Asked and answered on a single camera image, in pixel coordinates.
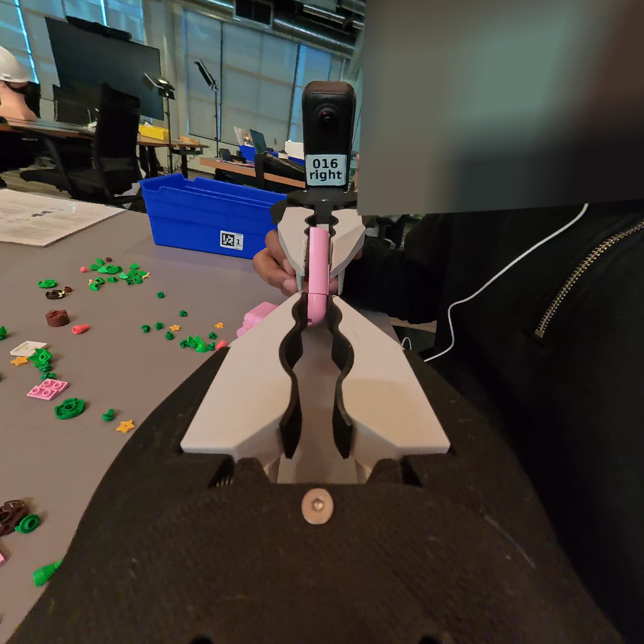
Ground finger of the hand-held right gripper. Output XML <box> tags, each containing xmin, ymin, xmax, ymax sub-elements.
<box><xmin>327</xmin><ymin>209</ymin><xmax>365</xmax><ymax>295</ymax></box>
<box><xmin>277</xmin><ymin>206</ymin><xmax>315</xmax><ymax>293</ymax></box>

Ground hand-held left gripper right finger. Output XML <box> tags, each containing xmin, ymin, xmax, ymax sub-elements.
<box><xmin>328</xmin><ymin>295</ymin><xmax>451</xmax><ymax>461</ymax></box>

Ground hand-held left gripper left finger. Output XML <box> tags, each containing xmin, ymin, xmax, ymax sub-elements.
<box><xmin>180</xmin><ymin>293</ymin><xmax>309</xmax><ymax>461</ymax></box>

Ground pink brick block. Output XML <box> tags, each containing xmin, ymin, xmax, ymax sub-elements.
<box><xmin>306</xmin><ymin>226</ymin><xmax>334</xmax><ymax>331</ymax></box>

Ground person's right hand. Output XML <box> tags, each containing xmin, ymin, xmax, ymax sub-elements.
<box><xmin>253</xmin><ymin>229</ymin><xmax>309</xmax><ymax>296</ymax></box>

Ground pink brick animal body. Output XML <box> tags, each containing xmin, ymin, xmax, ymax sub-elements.
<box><xmin>236</xmin><ymin>301</ymin><xmax>283</xmax><ymax>339</ymax></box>

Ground wooden top office desk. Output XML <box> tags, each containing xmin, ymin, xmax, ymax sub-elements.
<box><xmin>199</xmin><ymin>156</ymin><xmax>293</xmax><ymax>191</ymax></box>
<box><xmin>136</xmin><ymin>135</ymin><xmax>209</xmax><ymax>178</ymax></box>

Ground blue plastic bin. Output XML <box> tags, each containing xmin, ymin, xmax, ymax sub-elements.
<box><xmin>138</xmin><ymin>173</ymin><xmax>288</xmax><ymax>261</ymax></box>

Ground scattered small green clips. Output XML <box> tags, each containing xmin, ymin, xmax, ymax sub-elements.
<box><xmin>14</xmin><ymin>290</ymin><xmax>218</xmax><ymax>534</ymax></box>

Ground black light stand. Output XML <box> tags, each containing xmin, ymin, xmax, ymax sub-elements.
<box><xmin>194</xmin><ymin>59</ymin><xmax>223</xmax><ymax>147</ymax></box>
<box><xmin>142</xmin><ymin>70</ymin><xmax>177</xmax><ymax>174</ymax></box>

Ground person's black jacket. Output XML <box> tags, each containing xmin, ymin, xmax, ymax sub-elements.
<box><xmin>392</xmin><ymin>201</ymin><xmax>644</xmax><ymax>644</ymax></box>

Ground pile of green leaf pieces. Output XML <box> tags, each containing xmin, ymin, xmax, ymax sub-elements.
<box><xmin>88</xmin><ymin>258</ymin><xmax>152</xmax><ymax>291</ymax></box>

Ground black office chair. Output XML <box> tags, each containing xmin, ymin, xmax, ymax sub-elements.
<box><xmin>20</xmin><ymin>82</ymin><xmax>144</xmax><ymax>204</ymax></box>

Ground large black monitor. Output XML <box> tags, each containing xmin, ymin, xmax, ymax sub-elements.
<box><xmin>44</xmin><ymin>16</ymin><xmax>166</xmax><ymax>121</ymax></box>

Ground brown round holed plate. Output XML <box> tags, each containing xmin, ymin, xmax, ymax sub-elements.
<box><xmin>0</xmin><ymin>499</ymin><xmax>30</xmax><ymax>536</ymax></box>

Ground paper instruction sheet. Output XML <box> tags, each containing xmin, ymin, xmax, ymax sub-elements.
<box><xmin>0</xmin><ymin>189</ymin><xmax>126</xmax><ymax>248</ymax></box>

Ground green flexible rod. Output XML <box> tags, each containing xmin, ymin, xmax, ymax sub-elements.
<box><xmin>32</xmin><ymin>558</ymin><xmax>64</xmax><ymax>588</ymax></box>

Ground thin white cable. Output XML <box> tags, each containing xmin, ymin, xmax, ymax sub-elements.
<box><xmin>401</xmin><ymin>203</ymin><xmax>589</xmax><ymax>363</ymax></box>

